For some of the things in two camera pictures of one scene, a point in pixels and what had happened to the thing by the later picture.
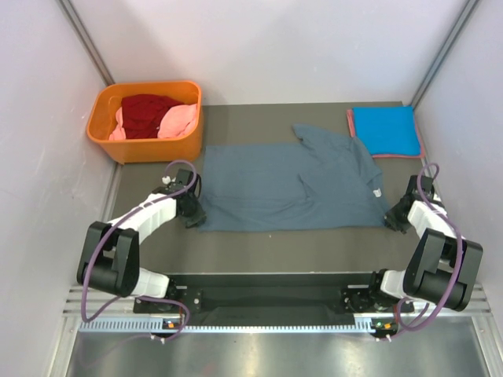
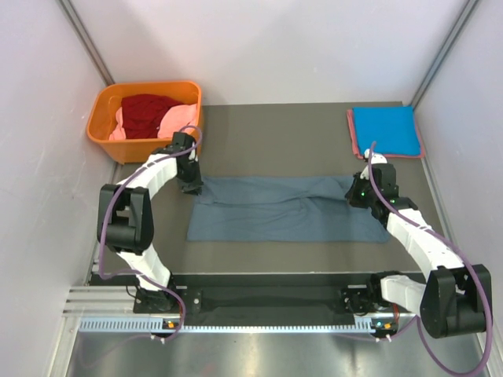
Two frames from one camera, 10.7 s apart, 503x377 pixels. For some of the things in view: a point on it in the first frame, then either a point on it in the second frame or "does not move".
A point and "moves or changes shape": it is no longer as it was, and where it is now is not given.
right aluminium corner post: x=445 y=51 does not move
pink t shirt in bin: x=179 y=122 does not move
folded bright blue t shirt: x=387 y=129 does not move
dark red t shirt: x=141 y=115 does not move
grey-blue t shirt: x=318 y=181 moves or changes shape
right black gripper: x=393 y=223 -> x=350 y=195
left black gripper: x=198 y=216 -> x=194 y=187
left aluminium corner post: x=86 y=41 does not move
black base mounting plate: x=266 y=294 does not move
